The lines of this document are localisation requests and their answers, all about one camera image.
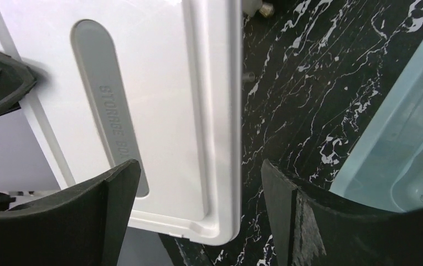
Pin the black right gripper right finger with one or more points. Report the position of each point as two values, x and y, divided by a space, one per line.
312 226

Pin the clear glass test tube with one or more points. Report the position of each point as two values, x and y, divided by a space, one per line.
248 77

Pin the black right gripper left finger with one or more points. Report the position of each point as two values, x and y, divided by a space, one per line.
84 224

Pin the mint green plastic bin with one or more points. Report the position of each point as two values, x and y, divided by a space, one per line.
385 169

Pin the white rectangular bin lid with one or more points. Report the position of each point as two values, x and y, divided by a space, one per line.
157 81

